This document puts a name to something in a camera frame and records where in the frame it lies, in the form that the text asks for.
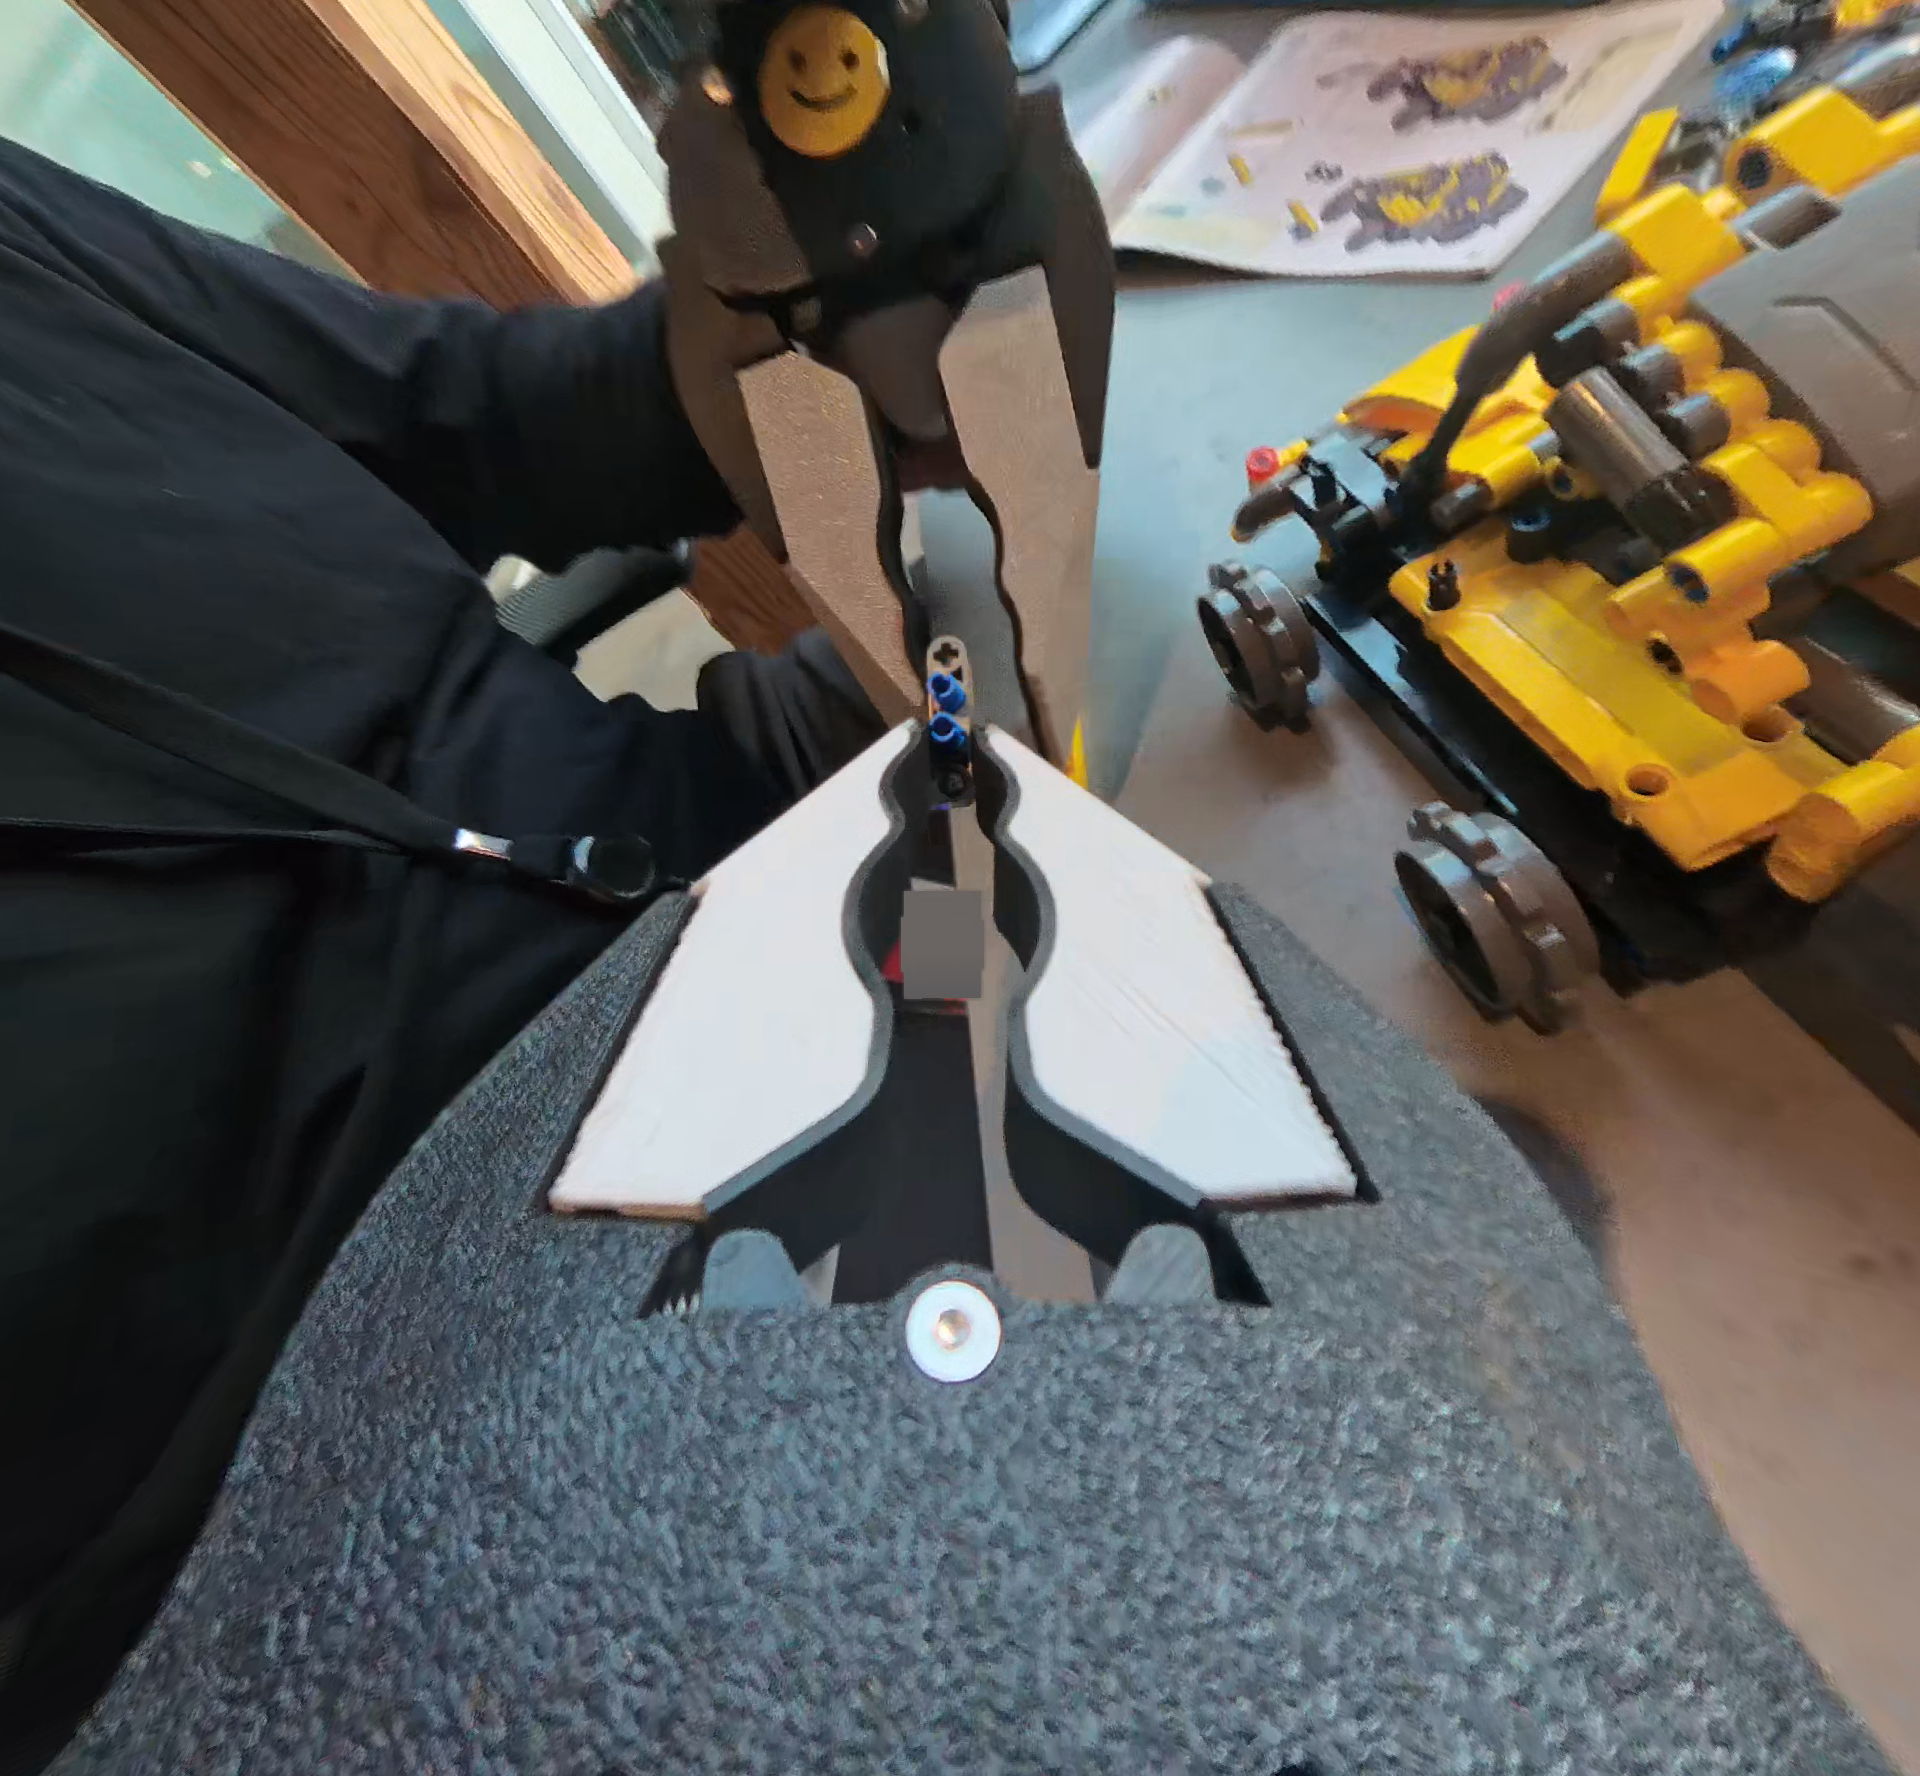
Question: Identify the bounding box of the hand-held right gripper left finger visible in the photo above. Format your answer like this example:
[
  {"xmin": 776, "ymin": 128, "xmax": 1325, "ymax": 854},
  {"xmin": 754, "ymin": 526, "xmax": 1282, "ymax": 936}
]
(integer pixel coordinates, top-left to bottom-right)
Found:
[{"xmin": 543, "ymin": 717, "xmax": 924, "ymax": 1221}]

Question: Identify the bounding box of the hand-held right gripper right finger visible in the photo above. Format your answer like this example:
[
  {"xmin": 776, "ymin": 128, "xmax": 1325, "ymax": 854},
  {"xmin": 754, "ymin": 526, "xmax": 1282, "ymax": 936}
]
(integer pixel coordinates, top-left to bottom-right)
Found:
[{"xmin": 970, "ymin": 722, "xmax": 1360, "ymax": 1212}]

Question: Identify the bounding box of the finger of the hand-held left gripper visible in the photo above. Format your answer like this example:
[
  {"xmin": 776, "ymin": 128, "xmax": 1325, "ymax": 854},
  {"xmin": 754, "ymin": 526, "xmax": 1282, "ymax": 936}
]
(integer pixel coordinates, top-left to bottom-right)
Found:
[
  {"xmin": 937, "ymin": 264, "xmax": 1112, "ymax": 765},
  {"xmin": 741, "ymin": 350, "xmax": 935, "ymax": 722}
]

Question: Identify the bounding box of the grey beam with blue pins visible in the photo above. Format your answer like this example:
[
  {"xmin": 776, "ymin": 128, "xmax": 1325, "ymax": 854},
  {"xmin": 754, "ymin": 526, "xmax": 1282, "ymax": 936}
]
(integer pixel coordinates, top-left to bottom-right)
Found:
[{"xmin": 919, "ymin": 631, "xmax": 981, "ymax": 805}]

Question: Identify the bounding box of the person's left forearm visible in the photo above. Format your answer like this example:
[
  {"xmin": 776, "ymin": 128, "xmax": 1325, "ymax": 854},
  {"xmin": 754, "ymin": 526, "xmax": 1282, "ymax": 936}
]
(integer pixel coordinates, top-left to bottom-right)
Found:
[{"xmin": 346, "ymin": 276, "xmax": 737, "ymax": 566}]

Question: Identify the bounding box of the grey desk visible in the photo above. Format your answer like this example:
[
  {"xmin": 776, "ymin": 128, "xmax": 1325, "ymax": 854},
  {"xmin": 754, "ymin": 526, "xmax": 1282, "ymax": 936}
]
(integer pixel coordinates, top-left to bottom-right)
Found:
[{"xmin": 899, "ymin": 0, "xmax": 1920, "ymax": 1776}]

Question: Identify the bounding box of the building instruction booklet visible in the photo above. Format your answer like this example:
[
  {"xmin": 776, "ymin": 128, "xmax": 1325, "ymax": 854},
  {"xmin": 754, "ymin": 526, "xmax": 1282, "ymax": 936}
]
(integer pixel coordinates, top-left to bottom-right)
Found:
[{"xmin": 1072, "ymin": 0, "xmax": 1725, "ymax": 281}]

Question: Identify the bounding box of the person's black clothed body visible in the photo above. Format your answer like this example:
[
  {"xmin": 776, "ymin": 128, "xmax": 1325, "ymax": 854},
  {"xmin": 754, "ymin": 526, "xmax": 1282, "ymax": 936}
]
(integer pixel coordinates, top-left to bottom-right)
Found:
[{"xmin": 0, "ymin": 137, "xmax": 899, "ymax": 1732}]

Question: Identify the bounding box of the yellow toy brick vehicle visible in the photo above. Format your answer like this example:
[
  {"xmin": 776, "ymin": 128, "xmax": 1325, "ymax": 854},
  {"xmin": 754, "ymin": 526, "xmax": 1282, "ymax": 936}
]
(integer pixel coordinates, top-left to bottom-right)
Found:
[{"xmin": 1197, "ymin": 82, "xmax": 1920, "ymax": 1055}]

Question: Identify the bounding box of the black lanyard strap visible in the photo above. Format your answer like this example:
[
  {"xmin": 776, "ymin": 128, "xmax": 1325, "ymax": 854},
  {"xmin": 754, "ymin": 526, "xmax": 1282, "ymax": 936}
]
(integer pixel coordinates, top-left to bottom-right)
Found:
[{"xmin": 0, "ymin": 630, "xmax": 658, "ymax": 909}]

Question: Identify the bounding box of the wooden post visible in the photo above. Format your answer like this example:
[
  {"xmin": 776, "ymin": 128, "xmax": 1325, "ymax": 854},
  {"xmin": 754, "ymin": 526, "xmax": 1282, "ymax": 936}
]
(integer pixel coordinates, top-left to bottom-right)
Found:
[{"xmin": 0, "ymin": 0, "xmax": 821, "ymax": 660}]

